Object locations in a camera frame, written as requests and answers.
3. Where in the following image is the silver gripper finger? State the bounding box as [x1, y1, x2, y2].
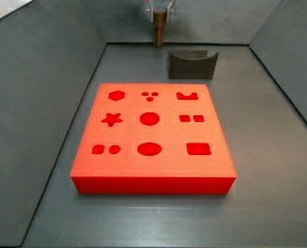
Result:
[145, 0, 153, 22]
[165, 0, 176, 13]

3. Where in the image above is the dark grey curved block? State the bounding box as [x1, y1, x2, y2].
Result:
[167, 50, 219, 79]

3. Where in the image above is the red shape sorting board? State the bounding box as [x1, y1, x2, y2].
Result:
[69, 83, 237, 195]

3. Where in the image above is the brown three prong peg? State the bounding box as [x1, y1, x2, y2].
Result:
[153, 12, 165, 47]

